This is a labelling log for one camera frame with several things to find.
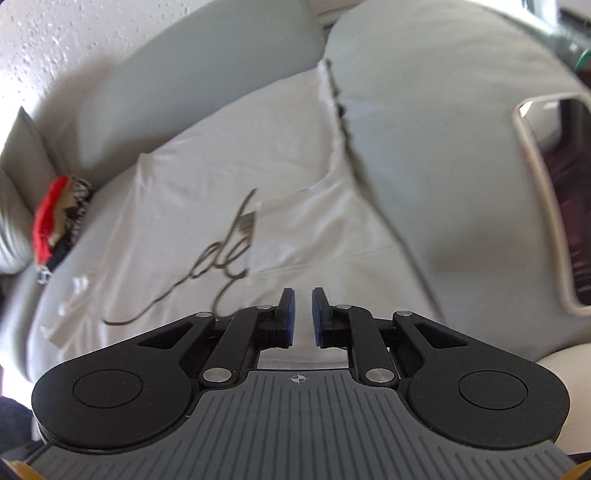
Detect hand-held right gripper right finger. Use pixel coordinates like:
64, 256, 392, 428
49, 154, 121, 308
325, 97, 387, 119
311, 286, 470, 387

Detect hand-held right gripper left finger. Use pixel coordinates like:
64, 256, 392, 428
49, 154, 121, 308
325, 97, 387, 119
137, 287, 297, 387

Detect grey sofa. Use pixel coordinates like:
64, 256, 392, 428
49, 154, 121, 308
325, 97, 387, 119
0, 0, 591, 462

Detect red and beige cloth item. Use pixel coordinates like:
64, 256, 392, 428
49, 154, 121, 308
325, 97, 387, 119
31, 174, 94, 280

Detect smartphone in beige case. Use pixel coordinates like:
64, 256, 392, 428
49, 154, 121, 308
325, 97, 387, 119
512, 91, 591, 320

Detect dark cloth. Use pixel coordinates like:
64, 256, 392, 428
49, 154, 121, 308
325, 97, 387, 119
0, 398, 34, 462

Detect grey throw pillow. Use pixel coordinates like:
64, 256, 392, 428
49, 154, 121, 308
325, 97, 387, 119
0, 106, 63, 274

